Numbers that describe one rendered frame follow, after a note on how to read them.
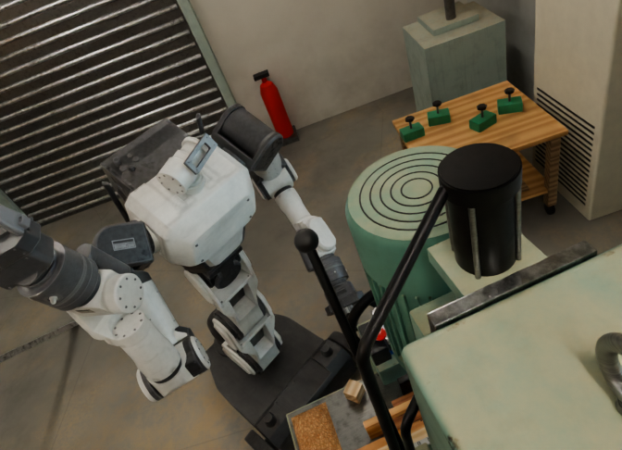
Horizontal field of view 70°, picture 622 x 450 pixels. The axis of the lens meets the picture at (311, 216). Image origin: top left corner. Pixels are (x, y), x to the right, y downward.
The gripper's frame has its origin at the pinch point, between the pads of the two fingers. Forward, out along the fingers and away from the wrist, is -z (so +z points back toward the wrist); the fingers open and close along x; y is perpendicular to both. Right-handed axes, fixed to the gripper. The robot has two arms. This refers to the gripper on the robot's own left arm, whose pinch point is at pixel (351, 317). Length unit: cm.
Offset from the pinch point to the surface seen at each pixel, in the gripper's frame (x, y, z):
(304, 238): -8, 74, 3
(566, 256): -30, 90, -14
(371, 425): 1.1, 34.6, -24.8
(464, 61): -112, -116, 120
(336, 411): 8.5, 26.4, -20.1
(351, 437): 7.0, 29.5, -25.7
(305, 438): 15.5, 31.6, -22.1
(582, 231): -108, -109, 1
